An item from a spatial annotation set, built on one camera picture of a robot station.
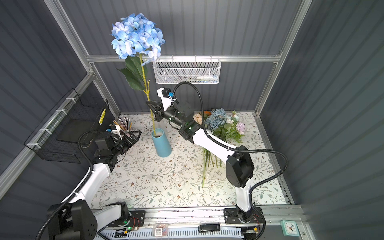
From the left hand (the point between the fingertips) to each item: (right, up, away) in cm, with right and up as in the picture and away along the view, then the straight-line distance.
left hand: (136, 135), depth 82 cm
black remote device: (+39, -42, -14) cm, 59 cm away
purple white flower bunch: (+58, +2, +17) cm, 60 cm away
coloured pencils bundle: (-14, +6, +17) cm, 23 cm away
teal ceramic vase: (+13, -6, +4) cm, 15 cm away
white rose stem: (+40, -13, +11) cm, 44 cm away
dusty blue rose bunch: (+47, +10, +14) cm, 50 cm away
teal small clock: (+78, -43, -13) cm, 90 cm away
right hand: (+12, +15, -16) cm, 25 cm away
